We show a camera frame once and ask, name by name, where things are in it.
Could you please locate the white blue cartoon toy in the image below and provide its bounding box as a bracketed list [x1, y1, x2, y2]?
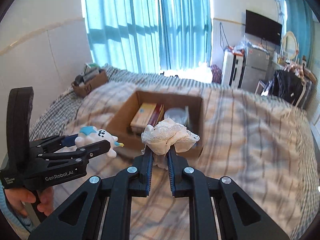
[75, 126, 124, 158]

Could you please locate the white lace cloth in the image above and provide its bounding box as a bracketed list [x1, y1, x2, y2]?
[141, 118, 200, 170]

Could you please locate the clear round plastic container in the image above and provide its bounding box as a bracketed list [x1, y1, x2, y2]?
[164, 107, 189, 126]

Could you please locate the tan paper box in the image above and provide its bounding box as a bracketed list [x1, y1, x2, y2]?
[130, 103, 157, 133]

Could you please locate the red box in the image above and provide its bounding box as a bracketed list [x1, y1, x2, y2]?
[148, 104, 164, 127]

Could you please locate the person's left hand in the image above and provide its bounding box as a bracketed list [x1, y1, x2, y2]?
[4, 187, 54, 217]

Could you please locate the grey checked bed sheet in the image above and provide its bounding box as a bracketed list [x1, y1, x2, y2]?
[30, 64, 222, 140]

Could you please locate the small cardboard box with clutter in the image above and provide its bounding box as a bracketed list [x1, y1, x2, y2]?
[72, 63, 108, 98]

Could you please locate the large open cardboard box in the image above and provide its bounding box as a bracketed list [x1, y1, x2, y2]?
[106, 90, 204, 159]

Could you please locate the plaid bed blanket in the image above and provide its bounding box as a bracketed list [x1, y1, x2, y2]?
[54, 82, 319, 239]

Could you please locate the white plastic bag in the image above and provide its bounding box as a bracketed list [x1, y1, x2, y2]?
[178, 61, 213, 83]

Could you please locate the white suitcase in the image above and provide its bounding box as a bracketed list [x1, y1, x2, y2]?
[221, 50, 244, 88]

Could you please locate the silver mini fridge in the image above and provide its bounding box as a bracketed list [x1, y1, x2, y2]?
[241, 46, 270, 93]

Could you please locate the black jacket on chair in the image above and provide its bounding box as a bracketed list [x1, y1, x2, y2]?
[262, 70, 314, 109]

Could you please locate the left teal curtain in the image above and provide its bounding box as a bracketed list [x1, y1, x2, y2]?
[81, 0, 161, 74]

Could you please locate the teal curtain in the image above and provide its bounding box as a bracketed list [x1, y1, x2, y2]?
[158, 0, 212, 70]
[284, 0, 315, 66]
[81, 0, 161, 74]

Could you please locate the middle teal curtain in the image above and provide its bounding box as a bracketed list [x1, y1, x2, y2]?
[158, 0, 212, 70]

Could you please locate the oval vanity mirror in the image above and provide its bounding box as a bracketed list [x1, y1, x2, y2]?
[281, 31, 299, 61]

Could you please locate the right teal curtain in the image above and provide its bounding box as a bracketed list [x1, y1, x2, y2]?
[284, 0, 315, 66]

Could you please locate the black wall television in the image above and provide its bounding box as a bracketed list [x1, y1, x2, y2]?
[245, 10, 282, 46]

